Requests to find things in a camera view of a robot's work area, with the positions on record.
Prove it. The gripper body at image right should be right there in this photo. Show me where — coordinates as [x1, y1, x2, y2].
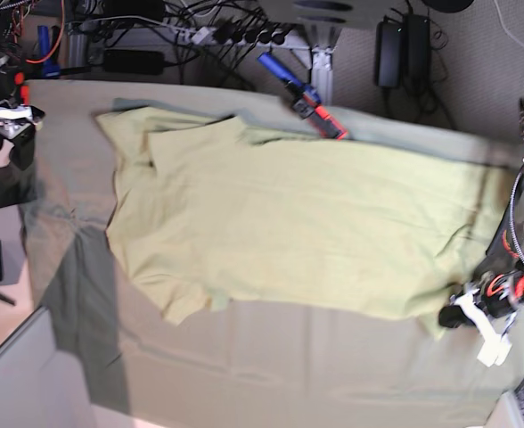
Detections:
[450, 269, 524, 318]

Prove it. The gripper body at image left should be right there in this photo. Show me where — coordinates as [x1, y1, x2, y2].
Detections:
[0, 104, 45, 142]

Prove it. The light green T-shirt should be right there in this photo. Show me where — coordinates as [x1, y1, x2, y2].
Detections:
[97, 107, 513, 337]

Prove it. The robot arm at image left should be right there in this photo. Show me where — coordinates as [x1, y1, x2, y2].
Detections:
[0, 1, 45, 169]

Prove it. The dark cloth at left edge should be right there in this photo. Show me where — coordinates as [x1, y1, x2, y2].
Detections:
[0, 162, 37, 209]

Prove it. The blue black corner clamp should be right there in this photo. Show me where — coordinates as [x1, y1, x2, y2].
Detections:
[13, 24, 90, 103]

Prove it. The black power adapter under table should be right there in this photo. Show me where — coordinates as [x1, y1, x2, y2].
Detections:
[102, 49, 165, 76]

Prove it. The white power strip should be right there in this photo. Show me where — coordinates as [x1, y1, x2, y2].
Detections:
[168, 24, 309, 49]

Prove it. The grey-green table cloth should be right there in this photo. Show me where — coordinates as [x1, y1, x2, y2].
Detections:
[21, 80, 524, 427]

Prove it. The grey white bin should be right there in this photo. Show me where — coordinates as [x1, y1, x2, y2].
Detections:
[0, 309, 97, 427]

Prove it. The blue orange bar clamp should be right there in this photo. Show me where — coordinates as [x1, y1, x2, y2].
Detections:
[258, 53, 348, 140]

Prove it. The black power brick pair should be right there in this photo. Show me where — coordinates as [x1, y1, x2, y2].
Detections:
[374, 13, 431, 89]

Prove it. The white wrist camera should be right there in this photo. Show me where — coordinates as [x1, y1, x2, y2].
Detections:
[477, 332, 512, 367]

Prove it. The aluminium table leg frame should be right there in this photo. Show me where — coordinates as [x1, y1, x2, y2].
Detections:
[289, 24, 340, 105]

